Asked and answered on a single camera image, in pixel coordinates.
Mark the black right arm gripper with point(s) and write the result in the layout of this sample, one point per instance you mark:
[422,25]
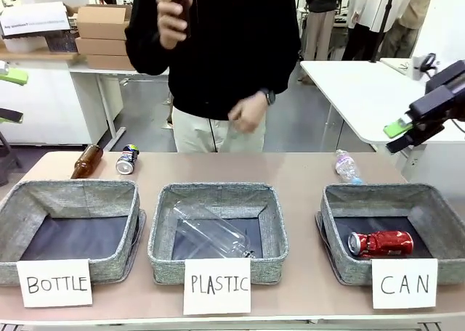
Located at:
[437,98]

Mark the green left gripper finger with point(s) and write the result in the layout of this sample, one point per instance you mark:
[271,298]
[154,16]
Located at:
[12,77]
[10,115]

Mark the dark brown glass bottle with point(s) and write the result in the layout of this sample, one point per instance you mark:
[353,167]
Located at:
[178,0]

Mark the person's right forearm black sleeve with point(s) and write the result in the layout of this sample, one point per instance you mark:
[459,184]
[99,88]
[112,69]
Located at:
[142,46]

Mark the person's left forearm black sleeve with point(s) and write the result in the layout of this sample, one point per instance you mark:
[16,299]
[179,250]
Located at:
[285,75]

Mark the grey fabric basket bottle label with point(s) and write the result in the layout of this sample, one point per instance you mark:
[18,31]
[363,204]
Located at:
[22,207]

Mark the red crushed drink can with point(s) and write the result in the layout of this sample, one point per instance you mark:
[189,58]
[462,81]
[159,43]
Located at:
[385,243]

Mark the grey fabric basket can label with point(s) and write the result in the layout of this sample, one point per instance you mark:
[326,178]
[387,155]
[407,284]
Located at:
[328,218]

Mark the blue crushed drink can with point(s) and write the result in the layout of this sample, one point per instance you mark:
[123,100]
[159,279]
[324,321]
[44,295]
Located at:
[127,160]

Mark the white paper sign CAN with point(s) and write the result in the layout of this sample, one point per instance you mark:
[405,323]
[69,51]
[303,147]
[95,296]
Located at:
[404,284]

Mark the grey fabric basket plastic label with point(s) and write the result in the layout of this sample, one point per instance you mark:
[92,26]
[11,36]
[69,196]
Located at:
[270,222]

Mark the person's left hand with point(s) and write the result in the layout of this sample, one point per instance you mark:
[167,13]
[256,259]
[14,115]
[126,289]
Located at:
[248,115]

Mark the person's right hand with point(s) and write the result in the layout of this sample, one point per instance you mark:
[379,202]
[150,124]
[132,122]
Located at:
[170,22]

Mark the white plastic container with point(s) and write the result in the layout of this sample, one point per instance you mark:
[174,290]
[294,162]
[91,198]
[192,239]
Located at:
[25,45]

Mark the black stand leg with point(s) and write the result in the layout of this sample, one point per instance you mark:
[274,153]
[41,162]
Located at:
[8,157]

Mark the white side table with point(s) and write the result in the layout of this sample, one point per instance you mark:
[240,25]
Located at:
[359,95]

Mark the black tray of parts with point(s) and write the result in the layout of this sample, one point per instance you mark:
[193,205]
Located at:
[62,42]

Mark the white box flap with print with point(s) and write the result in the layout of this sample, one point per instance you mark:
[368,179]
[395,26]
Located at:
[34,19]

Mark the small plastic bottle blue cap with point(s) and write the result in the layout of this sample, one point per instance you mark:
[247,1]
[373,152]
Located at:
[347,167]

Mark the flat closed cardboard box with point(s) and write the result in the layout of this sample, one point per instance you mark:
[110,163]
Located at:
[100,46]
[109,62]

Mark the white desk with metal leg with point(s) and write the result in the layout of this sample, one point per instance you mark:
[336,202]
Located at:
[105,91]

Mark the open cardboard box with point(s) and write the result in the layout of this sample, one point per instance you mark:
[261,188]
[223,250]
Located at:
[103,24]

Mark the bystander tan jacket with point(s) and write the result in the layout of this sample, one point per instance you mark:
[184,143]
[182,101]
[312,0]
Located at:
[408,22]

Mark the black tripod pole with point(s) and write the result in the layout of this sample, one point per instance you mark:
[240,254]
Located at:
[384,22]

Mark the bystander white coat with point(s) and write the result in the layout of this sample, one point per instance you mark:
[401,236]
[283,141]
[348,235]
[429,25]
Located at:
[372,8]

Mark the black wrist watch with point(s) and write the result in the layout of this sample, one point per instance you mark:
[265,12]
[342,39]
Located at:
[271,97]

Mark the bystander dark top beige trousers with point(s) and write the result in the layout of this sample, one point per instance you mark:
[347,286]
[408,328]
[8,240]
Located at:
[323,19]

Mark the white paper sign BOTTLE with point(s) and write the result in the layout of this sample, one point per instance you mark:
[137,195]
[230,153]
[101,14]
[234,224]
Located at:
[56,283]

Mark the person's beige trousers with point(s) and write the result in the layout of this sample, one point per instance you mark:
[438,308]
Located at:
[196,135]

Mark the person's torso black sweater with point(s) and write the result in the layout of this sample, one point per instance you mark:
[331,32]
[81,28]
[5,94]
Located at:
[225,48]

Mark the large clear plastic bottle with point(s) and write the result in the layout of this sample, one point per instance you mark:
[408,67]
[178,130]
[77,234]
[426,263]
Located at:
[214,229]

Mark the white paper sign PLASTIC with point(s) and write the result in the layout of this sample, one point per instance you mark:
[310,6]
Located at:
[217,285]

